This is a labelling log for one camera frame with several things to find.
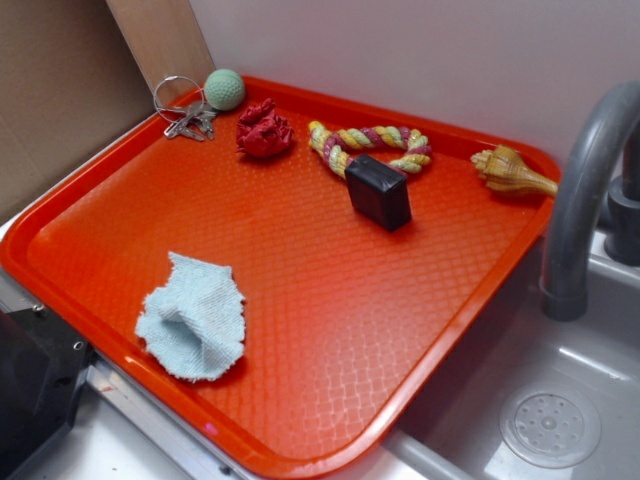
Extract black rectangular block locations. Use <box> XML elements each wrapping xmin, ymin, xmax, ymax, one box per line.
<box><xmin>345</xmin><ymin>154</ymin><xmax>412</xmax><ymax>231</ymax></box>

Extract light blue cloth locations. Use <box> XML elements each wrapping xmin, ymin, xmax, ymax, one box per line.
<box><xmin>135</xmin><ymin>252</ymin><xmax>246</xmax><ymax>383</ymax></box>

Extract round sink drain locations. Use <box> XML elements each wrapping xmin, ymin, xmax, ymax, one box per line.
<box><xmin>499</xmin><ymin>382</ymin><xmax>602</xmax><ymax>469</ymax></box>

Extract crumpled red paper ball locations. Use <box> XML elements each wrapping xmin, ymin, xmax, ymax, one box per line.
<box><xmin>236</xmin><ymin>98</ymin><xmax>294</xmax><ymax>159</ymax></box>

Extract wooden board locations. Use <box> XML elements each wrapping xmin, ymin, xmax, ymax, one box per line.
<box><xmin>107</xmin><ymin>0</ymin><xmax>215</xmax><ymax>103</ymax></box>

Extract brown cardboard panel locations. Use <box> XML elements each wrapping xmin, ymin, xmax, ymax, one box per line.
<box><xmin>1</xmin><ymin>1</ymin><xmax>152</xmax><ymax>221</ymax></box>

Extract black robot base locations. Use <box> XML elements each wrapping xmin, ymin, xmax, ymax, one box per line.
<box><xmin>1</xmin><ymin>309</ymin><xmax>92</xmax><ymax>479</ymax></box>

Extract green dimpled ball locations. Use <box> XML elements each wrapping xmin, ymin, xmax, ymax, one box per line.
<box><xmin>204</xmin><ymin>69</ymin><xmax>246</xmax><ymax>111</ymax></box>

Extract multicolour rope toy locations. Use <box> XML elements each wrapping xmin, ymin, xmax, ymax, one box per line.
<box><xmin>308</xmin><ymin>120</ymin><xmax>432</xmax><ymax>179</ymax></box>

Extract silver keys on wire ring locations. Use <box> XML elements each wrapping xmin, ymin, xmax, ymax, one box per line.
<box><xmin>153</xmin><ymin>75</ymin><xmax>218</xmax><ymax>142</ymax></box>

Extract grey toy faucet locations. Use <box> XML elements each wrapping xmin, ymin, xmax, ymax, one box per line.
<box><xmin>540</xmin><ymin>80</ymin><xmax>639</xmax><ymax>321</ymax></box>

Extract tan conch seashell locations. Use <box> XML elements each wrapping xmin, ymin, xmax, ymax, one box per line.
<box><xmin>470</xmin><ymin>145</ymin><xmax>558</xmax><ymax>197</ymax></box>

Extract grey toy sink basin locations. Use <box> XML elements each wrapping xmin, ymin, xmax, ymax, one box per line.
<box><xmin>382</xmin><ymin>227</ymin><xmax>640</xmax><ymax>480</ymax></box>

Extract orange plastic tray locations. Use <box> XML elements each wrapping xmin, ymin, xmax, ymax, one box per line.
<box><xmin>1</xmin><ymin>78</ymin><xmax>553</xmax><ymax>479</ymax></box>

